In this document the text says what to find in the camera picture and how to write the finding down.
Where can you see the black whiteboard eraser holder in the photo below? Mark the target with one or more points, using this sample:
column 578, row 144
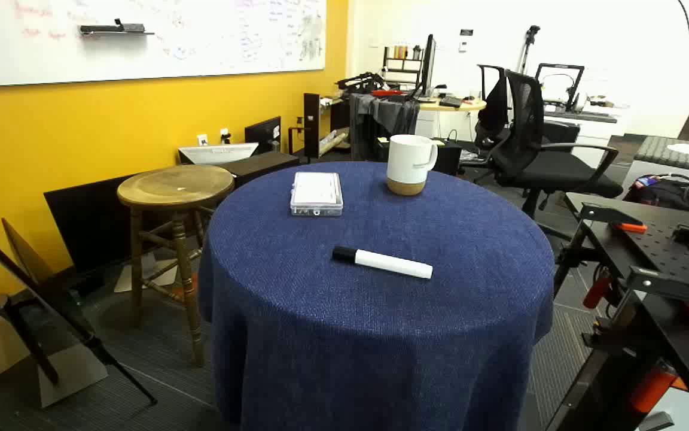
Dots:
column 114, row 30

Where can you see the white flat plastic box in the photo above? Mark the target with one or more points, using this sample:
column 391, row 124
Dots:
column 316, row 193

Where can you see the blue round tablecloth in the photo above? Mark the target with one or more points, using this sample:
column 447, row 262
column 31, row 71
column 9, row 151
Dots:
column 377, row 318

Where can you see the black backpack with red trim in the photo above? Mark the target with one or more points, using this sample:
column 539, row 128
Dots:
column 668, row 193

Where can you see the white shallow tray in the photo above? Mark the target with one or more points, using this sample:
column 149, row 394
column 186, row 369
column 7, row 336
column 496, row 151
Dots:
column 220, row 151

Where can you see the black computer monitor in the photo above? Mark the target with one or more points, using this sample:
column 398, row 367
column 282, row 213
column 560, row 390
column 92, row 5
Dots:
column 430, row 68

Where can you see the white marker with black cap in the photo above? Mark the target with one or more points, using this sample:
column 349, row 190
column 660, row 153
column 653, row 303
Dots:
column 393, row 264

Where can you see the white mug with tan base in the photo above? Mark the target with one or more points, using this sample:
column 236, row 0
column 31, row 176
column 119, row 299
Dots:
column 407, row 158

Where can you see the black open frame stand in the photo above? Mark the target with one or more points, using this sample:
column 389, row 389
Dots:
column 560, row 85

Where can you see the black perforated metal workbench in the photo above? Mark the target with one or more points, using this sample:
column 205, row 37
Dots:
column 670, row 255

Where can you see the round wooden stool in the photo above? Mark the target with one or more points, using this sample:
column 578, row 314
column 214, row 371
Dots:
column 174, row 185

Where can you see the wall whiteboard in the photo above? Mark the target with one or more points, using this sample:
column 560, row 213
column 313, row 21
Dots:
column 162, row 39

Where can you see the black upright speaker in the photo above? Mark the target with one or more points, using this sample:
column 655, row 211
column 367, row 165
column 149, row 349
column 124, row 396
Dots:
column 313, row 123

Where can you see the black office chair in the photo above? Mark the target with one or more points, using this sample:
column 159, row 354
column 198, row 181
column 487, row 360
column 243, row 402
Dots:
column 538, row 151

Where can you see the black tripod stand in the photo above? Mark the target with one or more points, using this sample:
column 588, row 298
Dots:
column 34, row 299

